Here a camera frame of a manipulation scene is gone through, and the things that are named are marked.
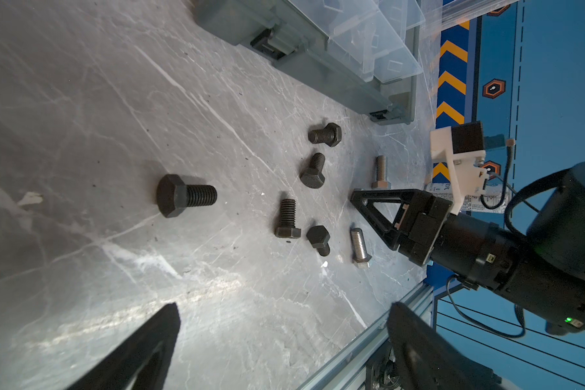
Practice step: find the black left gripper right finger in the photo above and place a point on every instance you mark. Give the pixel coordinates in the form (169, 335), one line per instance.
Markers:
(424, 360)

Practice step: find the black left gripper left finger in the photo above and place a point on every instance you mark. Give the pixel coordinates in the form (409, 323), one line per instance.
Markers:
(143, 360)

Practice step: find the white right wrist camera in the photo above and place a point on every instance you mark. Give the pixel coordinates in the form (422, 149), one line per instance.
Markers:
(462, 149)

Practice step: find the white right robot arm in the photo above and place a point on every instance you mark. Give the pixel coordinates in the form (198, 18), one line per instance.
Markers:
(541, 270)

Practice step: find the silver hex bolt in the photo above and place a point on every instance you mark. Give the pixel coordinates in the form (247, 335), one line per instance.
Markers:
(381, 179)
(361, 255)

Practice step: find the black bolt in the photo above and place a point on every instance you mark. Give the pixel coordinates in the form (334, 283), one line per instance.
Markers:
(173, 195)
(312, 176)
(330, 135)
(287, 220)
(318, 236)

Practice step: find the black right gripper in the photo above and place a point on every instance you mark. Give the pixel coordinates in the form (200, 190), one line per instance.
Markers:
(479, 253)

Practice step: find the grey plastic organizer box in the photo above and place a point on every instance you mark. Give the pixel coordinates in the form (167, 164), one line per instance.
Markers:
(362, 54)

